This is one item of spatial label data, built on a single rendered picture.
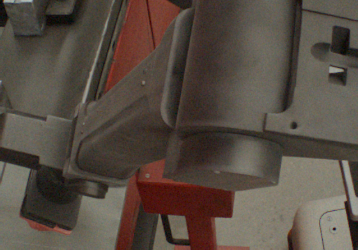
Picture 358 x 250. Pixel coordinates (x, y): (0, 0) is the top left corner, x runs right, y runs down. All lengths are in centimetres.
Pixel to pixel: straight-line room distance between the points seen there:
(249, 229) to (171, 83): 167
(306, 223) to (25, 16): 85
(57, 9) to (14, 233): 50
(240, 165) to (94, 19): 102
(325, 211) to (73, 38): 78
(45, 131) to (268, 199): 140
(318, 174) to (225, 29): 181
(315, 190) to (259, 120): 179
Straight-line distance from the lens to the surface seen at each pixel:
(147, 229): 197
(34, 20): 127
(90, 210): 93
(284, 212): 203
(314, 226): 170
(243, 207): 204
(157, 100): 35
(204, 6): 31
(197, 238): 155
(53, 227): 83
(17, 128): 70
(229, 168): 29
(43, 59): 126
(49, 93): 121
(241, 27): 30
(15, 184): 98
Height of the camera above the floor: 181
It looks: 55 degrees down
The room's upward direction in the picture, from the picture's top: 8 degrees counter-clockwise
